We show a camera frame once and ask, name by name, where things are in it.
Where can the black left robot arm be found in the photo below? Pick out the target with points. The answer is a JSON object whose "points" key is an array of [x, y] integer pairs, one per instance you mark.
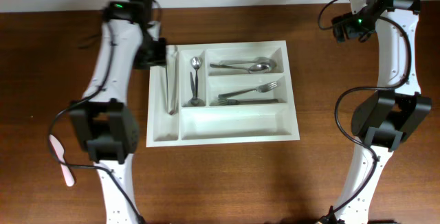
{"points": [[104, 126]]}

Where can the white plastic cutlery tray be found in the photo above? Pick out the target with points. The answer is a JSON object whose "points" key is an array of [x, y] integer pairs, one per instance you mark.
{"points": [[212, 123]]}

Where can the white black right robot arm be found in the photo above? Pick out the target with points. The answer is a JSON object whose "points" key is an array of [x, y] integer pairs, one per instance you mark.
{"points": [[387, 118]]}

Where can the small metal teaspoon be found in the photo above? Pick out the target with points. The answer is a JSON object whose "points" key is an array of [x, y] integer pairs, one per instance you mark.
{"points": [[196, 64]]}

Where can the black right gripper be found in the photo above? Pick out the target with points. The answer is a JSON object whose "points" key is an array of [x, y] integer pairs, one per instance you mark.
{"points": [[351, 30]]}

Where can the metal fork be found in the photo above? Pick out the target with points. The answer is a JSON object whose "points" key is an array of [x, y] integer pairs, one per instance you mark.
{"points": [[261, 89], [225, 102]]}

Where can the white plastic knife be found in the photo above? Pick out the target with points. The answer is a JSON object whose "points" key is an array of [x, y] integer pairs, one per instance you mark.
{"points": [[60, 152]]}

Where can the long metal tongs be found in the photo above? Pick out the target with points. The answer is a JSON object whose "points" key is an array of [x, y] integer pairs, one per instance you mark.
{"points": [[172, 78]]}

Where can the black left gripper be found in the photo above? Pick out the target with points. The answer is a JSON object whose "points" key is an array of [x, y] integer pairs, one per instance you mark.
{"points": [[159, 58]]}

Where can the large metal spoon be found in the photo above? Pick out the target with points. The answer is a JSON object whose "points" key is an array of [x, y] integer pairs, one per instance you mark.
{"points": [[259, 68], [254, 61]]}

